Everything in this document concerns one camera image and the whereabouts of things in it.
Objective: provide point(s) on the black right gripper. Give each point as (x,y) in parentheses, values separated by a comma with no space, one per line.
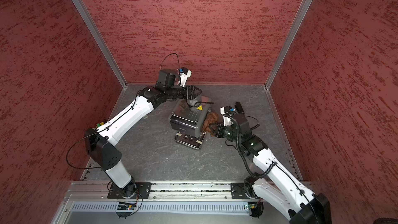
(219,134)

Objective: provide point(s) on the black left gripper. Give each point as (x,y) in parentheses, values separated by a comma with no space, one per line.
(191,96)

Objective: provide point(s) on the brown microfibre cloth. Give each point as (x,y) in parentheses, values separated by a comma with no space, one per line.
(210,120)

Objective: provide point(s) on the grey steel coffee machine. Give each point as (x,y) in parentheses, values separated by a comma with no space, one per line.
(188,122)

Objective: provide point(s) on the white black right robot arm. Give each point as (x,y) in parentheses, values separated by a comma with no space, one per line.
(272,181)

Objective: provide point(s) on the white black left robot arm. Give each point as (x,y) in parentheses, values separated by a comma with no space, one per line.
(101,142)

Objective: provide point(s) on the small black box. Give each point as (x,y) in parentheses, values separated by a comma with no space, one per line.
(239,108)

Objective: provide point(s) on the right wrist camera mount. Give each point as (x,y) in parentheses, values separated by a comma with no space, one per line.
(227,111)

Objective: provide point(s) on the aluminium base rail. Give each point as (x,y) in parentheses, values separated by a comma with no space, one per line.
(179,197)

